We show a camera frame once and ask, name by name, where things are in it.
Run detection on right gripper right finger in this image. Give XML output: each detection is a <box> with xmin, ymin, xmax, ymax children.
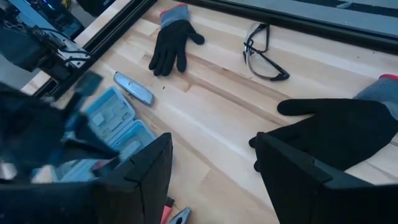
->
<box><xmin>253</xmin><ymin>132</ymin><xmax>398</xmax><ymax>224</ymax></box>

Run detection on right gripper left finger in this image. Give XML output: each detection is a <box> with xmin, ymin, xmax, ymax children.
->
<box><xmin>0</xmin><ymin>133</ymin><xmax>174</xmax><ymax>224</ymax></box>

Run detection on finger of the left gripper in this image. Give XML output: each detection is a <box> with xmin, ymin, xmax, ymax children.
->
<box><xmin>62</xmin><ymin>70</ymin><xmax>103</xmax><ymax>121</ymax></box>
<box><xmin>62</xmin><ymin>114</ymin><xmax>121</xmax><ymax>162</ymax></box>

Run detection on grey plastic tool case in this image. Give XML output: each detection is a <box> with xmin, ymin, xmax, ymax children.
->
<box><xmin>30</xmin><ymin>86</ymin><xmax>158</xmax><ymax>183</ymax></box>

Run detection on pink-handled pliers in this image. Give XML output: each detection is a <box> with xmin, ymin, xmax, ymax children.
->
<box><xmin>160</xmin><ymin>196</ymin><xmax>193</xmax><ymax>224</ymax></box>

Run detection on black work glove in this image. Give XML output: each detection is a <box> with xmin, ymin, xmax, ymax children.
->
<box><xmin>148</xmin><ymin>3</ymin><xmax>206</xmax><ymax>77</ymax></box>
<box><xmin>248</xmin><ymin>73</ymin><xmax>398</xmax><ymax>172</ymax></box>

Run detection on black-framed safety glasses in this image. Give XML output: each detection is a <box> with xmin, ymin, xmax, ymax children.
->
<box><xmin>242</xmin><ymin>22</ymin><xmax>290</xmax><ymax>82</ymax></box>

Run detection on black metal table frame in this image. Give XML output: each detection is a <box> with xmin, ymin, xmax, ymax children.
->
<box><xmin>30</xmin><ymin>0</ymin><xmax>398</xmax><ymax>100</ymax></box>

